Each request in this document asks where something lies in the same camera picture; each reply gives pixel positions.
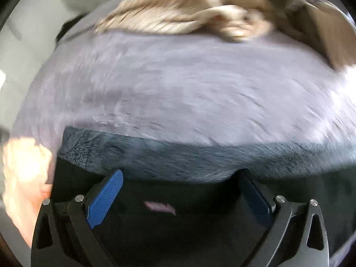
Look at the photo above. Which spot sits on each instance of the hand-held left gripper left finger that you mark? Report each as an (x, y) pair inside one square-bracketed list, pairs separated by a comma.
[(105, 200)]

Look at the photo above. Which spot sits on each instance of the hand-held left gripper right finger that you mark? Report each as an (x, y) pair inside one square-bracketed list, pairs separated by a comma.
[(256, 200)]

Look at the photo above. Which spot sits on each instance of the black pants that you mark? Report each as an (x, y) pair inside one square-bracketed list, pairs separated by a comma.
[(180, 200)]

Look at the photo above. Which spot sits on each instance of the orange garment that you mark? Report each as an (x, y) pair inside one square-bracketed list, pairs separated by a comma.
[(22, 172)]

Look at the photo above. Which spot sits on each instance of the lilac embossed blanket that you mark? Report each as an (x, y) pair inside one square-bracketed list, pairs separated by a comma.
[(180, 89)]

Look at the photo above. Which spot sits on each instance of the white cabinet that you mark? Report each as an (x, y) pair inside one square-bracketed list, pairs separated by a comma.
[(25, 47)]

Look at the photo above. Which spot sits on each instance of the black cloth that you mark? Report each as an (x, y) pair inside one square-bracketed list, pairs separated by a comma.
[(66, 27)]

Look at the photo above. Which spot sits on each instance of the beige striped garment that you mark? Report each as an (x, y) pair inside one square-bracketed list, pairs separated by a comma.
[(167, 14)]

